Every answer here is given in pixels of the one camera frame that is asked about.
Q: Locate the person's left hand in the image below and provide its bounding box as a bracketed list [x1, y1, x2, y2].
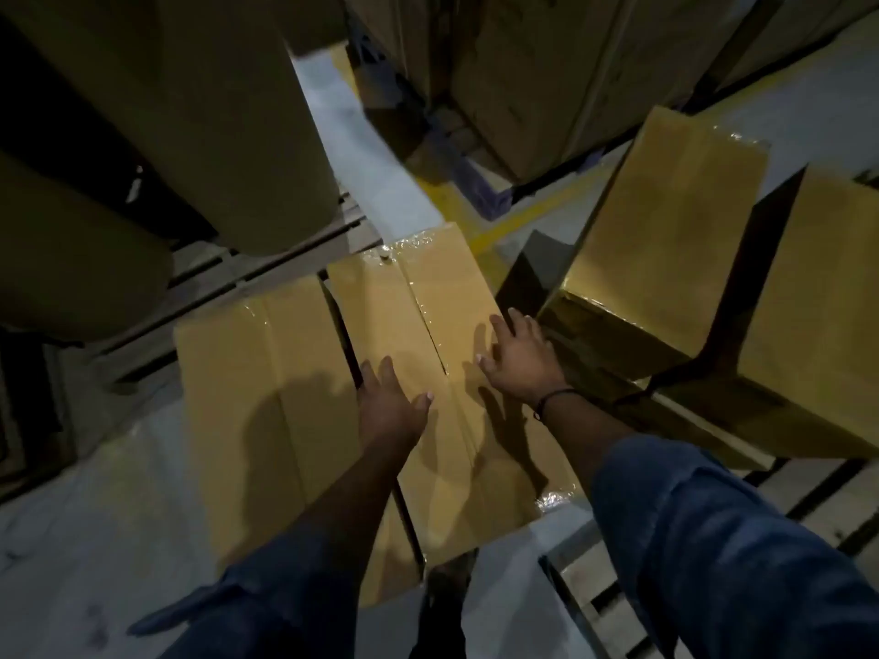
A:
[356, 355, 435, 452]

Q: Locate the person's right hand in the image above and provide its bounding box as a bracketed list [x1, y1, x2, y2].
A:
[476, 307, 572, 410]

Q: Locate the person's left forearm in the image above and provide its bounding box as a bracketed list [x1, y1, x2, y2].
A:
[127, 432, 428, 659]

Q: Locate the person's right forearm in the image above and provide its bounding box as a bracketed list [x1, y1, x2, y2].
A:
[537, 389, 879, 659]

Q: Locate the black wristband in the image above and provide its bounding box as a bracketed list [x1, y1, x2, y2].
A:
[533, 387, 579, 422]

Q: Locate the tall taped cardboard box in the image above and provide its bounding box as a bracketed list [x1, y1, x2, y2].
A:
[536, 105, 771, 386]
[656, 164, 879, 462]

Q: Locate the blue plastic pallet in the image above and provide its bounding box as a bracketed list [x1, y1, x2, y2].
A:
[349, 20, 608, 221]

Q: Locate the wooden pallet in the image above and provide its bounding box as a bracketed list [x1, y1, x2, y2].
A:
[541, 391, 879, 659]
[41, 190, 383, 400]

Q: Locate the person's leg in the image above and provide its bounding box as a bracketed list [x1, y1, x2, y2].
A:
[411, 550, 479, 659]

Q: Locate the large brown carton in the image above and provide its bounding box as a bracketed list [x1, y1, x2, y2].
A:
[450, 0, 737, 184]
[340, 0, 456, 105]

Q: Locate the large brown paper roll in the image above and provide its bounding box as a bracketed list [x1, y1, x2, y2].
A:
[0, 0, 342, 256]
[0, 149, 174, 345]

